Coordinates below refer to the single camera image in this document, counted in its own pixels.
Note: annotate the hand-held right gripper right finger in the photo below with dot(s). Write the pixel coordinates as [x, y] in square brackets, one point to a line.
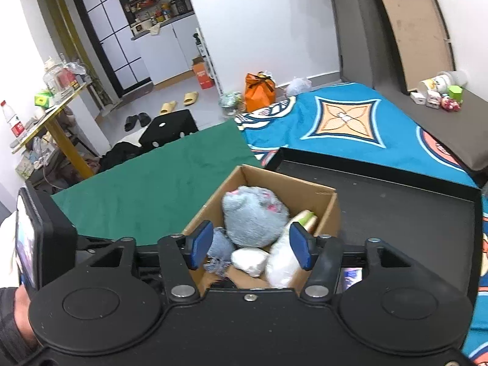
[301, 247]

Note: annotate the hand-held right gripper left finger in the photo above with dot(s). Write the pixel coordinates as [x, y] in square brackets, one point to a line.
[200, 244]

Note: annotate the white cone plush toy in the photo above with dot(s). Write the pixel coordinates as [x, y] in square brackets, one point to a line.
[284, 263]

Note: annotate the blue denim cloud toy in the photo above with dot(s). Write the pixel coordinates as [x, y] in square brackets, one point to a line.
[221, 253]

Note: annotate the small white plush toy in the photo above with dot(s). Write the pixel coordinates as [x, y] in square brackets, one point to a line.
[249, 262]

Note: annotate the brown cardboard box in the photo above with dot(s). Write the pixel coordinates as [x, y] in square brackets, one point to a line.
[263, 179]

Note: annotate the black tray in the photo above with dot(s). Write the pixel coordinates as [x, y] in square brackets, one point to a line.
[400, 228]

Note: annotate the person's left forearm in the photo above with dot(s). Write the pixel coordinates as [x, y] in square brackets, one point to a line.
[13, 324]

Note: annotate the grey fluffy plush toy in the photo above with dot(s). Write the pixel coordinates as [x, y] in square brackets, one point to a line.
[255, 217]

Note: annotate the printed glossy packet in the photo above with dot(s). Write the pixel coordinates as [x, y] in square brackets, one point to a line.
[352, 279]

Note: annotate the green cloth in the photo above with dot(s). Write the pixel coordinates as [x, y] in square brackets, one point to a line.
[152, 190]

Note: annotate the black stool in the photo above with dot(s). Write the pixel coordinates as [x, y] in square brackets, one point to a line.
[167, 131]

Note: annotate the yellow table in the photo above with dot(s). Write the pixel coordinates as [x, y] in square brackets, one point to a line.
[57, 122]

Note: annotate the blue printed blanket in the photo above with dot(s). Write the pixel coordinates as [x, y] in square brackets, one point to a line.
[381, 152]

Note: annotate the red label water bottle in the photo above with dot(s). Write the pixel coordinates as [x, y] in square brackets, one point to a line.
[10, 121]

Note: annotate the black slipper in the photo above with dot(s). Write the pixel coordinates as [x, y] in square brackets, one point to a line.
[131, 122]
[144, 119]

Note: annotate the green box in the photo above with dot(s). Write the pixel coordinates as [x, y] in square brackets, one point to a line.
[42, 100]

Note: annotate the white plastic bag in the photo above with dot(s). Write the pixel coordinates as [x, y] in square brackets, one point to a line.
[298, 85]

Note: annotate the orange bag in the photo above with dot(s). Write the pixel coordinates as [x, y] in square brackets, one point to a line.
[260, 90]

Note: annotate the clear plastic container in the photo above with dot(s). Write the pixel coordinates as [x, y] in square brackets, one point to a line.
[57, 78]

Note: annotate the orange carton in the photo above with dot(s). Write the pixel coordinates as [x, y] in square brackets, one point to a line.
[202, 74]

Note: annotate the white narrow rack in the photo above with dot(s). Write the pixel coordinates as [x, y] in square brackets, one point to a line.
[207, 61]

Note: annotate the small white box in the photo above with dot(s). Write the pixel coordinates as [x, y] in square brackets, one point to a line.
[433, 100]
[418, 97]

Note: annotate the white kitchen cabinet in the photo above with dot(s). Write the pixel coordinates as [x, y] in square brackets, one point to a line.
[164, 49]

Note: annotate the red small toy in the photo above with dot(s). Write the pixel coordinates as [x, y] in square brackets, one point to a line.
[450, 103]

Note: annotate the black framed glass door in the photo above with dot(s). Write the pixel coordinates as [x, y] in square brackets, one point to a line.
[110, 38]

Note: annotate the green cup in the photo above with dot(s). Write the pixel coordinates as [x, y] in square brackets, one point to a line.
[455, 91]

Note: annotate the dark upright panel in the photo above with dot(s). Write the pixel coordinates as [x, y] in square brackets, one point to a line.
[350, 26]

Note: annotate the brown board with black frame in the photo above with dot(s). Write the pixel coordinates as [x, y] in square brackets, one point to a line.
[415, 26]

